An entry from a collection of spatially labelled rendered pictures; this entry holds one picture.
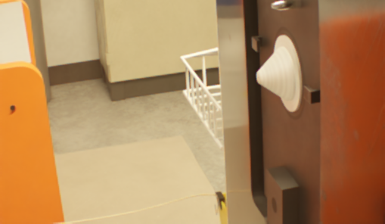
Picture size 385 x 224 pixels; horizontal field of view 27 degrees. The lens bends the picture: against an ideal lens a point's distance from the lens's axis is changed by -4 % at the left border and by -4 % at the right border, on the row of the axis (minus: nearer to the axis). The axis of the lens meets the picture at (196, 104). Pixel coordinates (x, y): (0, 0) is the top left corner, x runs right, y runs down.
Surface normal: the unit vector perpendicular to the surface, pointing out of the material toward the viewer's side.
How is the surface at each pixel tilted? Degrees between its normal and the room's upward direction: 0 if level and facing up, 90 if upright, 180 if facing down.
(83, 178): 0
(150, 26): 90
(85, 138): 0
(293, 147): 90
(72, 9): 90
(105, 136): 0
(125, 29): 90
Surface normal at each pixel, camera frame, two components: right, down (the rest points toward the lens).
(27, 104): 0.24, 0.35
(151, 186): -0.06, -0.93
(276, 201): -0.97, 0.15
